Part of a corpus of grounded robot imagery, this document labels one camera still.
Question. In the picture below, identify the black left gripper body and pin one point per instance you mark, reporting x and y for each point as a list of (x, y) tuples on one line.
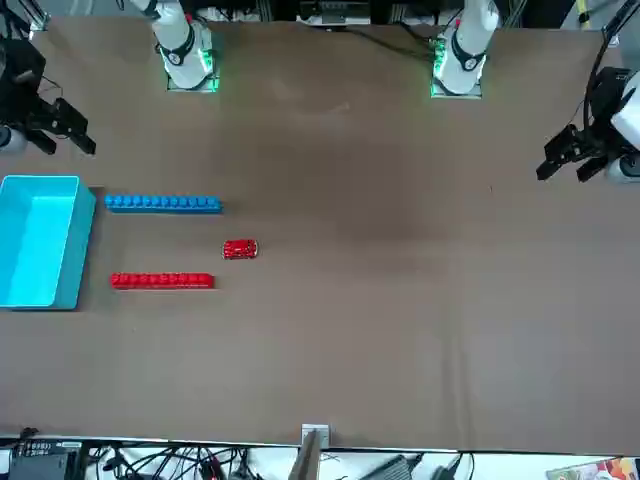
[(605, 100)]

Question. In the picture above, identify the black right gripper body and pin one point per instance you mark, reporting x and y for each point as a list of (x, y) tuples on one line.
[(22, 75)]

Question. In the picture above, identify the red toy car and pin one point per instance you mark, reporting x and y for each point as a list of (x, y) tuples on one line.
[(240, 249)]

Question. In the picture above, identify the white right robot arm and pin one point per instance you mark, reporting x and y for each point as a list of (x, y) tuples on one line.
[(181, 50)]

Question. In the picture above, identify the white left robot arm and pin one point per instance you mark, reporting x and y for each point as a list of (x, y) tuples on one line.
[(465, 50)]

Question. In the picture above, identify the yellow clamp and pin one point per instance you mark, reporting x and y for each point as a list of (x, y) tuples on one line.
[(582, 12)]

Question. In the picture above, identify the cyan plastic bin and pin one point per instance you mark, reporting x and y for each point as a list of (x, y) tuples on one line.
[(35, 240)]

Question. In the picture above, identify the blue building block row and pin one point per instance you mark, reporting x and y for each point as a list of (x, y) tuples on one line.
[(165, 204)]

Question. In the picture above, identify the red building block row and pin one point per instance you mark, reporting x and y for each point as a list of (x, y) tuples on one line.
[(162, 281)]

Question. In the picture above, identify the grey power strip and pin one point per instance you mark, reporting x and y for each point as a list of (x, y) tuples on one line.
[(325, 19)]

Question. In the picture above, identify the colourful printed booklet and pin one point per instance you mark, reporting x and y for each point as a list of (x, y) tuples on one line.
[(595, 470)]

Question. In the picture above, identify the grey power adapter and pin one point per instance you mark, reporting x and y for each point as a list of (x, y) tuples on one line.
[(390, 470)]

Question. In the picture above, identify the metal post foot bracket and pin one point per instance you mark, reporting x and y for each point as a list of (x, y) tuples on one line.
[(325, 432)]

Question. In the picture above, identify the camera mount post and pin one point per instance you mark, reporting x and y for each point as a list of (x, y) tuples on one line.
[(307, 460)]

